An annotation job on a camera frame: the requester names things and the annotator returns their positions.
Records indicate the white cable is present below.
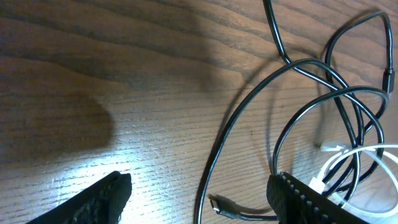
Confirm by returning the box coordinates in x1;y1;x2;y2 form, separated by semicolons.
307;140;398;218

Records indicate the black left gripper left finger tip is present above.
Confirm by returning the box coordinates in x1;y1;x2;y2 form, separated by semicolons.
27;171;132;224

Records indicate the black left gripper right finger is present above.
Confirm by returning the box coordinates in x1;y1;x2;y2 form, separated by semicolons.
266;172;367;224

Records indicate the black cable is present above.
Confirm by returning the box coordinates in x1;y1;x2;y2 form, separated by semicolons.
210;0;396;222
194;58;389;224

